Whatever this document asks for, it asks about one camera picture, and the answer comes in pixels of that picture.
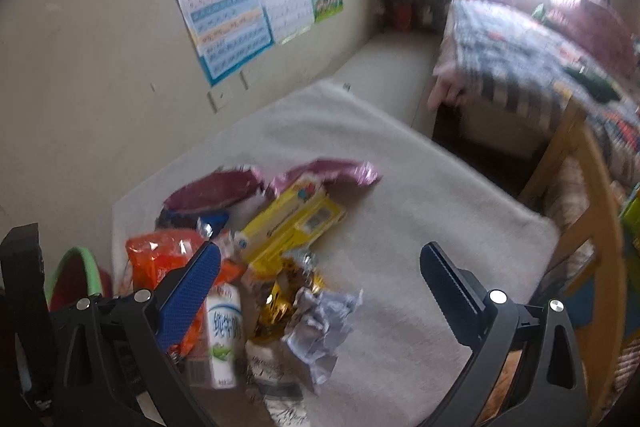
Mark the white milk carton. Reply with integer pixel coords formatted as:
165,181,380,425
186,283,244,390

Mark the gold yellow snack wrapper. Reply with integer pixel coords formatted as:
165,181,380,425
250,247,326,343

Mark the maroon snack bag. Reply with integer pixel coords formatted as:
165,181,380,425
163,166,264,213

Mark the pink torn wrapper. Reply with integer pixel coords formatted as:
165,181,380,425
268,158,382,196

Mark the yellow medicine box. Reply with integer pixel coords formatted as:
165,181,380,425
233,174,345,277

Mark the white wall socket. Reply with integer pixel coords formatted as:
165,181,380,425
207,81,233,113

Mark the blue silver foil bag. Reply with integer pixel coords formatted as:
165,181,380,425
155,208,230,239

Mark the bed with checkered quilt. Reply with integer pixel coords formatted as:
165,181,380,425
427,0,639,185

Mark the red bin green rim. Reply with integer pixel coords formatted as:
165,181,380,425
46,246,113,312

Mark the crumpled grey paper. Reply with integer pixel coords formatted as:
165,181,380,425
280,288,362,395

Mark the white fluffy table cloth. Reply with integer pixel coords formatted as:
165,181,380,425
112,81,558,426

